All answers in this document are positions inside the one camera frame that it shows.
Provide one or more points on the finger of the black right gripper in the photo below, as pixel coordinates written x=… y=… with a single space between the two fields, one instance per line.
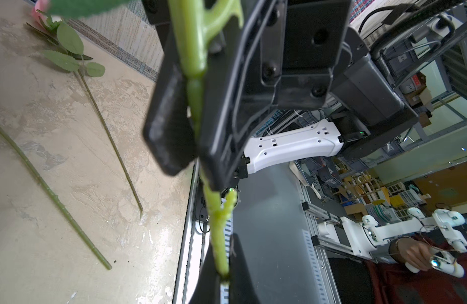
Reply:
x=167 y=130

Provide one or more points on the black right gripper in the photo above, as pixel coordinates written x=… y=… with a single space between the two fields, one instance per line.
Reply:
x=283 y=58

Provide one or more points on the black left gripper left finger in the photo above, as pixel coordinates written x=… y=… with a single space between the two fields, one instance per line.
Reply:
x=208 y=289

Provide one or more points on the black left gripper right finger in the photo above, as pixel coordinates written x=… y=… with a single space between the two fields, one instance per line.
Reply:
x=241 y=289

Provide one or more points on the large peach pink rose stem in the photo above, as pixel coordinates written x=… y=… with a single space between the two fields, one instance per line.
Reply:
x=193 y=28

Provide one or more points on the small pink rosebud stem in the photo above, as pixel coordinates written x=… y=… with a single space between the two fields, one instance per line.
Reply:
x=70 y=57

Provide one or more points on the pink carnation stem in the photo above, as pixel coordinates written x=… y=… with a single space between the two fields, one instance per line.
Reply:
x=56 y=201

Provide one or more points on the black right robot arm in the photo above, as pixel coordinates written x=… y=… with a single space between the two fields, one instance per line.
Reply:
x=361 y=113

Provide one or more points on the operator hand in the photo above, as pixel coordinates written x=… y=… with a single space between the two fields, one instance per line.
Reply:
x=413 y=252

